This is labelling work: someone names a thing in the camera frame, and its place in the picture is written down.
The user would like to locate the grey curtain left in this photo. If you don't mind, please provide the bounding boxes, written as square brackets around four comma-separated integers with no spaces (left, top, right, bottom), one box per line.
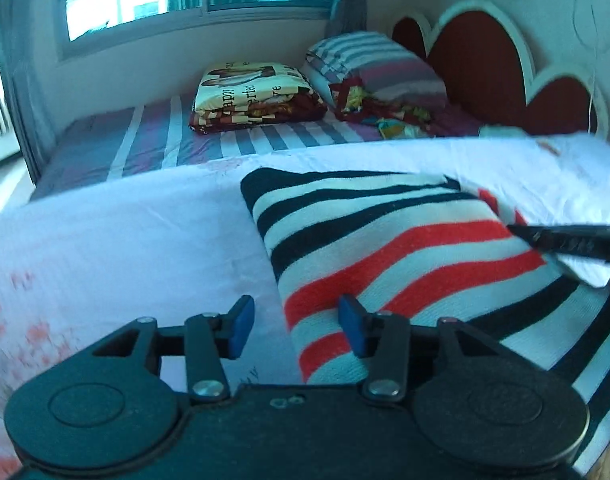
[0,0,56,183]

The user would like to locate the red white headboard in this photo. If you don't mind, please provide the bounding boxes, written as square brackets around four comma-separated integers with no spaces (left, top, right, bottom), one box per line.
[392,0,610,139]

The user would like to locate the colourful crumpled cloth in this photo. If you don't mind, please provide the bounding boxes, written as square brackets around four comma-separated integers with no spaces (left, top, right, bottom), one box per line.
[329,78,483,140]

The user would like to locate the white hanging cable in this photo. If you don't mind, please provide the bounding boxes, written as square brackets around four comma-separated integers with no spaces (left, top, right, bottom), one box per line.
[569,0,610,137]

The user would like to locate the folded patterned blanket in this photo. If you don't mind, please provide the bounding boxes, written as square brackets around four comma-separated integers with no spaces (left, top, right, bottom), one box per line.
[189,62,328,134]

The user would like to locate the floral white bed sheet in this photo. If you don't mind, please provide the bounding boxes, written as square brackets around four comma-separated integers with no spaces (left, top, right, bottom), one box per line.
[0,133,610,479]

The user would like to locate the striped knit sweater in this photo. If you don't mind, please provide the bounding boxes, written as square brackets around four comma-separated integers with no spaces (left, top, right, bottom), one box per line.
[241,168,610,472]

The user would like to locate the striped pillow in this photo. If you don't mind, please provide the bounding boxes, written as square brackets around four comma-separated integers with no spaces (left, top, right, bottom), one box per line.
[306,32,448,110]

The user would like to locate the striped purple mattress sheet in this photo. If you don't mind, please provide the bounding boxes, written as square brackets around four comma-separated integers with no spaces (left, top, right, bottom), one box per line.
[29,94,486,203]

